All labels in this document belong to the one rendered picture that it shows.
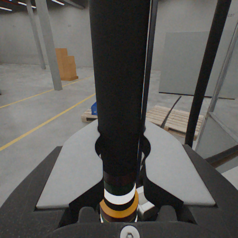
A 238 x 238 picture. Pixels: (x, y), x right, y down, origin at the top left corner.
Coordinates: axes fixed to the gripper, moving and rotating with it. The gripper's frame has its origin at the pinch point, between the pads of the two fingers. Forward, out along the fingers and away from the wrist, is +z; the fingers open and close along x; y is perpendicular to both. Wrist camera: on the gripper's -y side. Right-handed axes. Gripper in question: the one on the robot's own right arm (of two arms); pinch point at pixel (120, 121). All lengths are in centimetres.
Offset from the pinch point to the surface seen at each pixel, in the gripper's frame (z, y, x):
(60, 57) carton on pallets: 770, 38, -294
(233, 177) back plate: 16.2, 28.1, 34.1
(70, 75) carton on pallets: 756, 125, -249
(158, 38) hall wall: 1165, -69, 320
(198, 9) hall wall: 1088, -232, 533
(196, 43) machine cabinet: 480, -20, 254
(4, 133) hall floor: 226, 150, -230
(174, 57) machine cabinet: 500, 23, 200
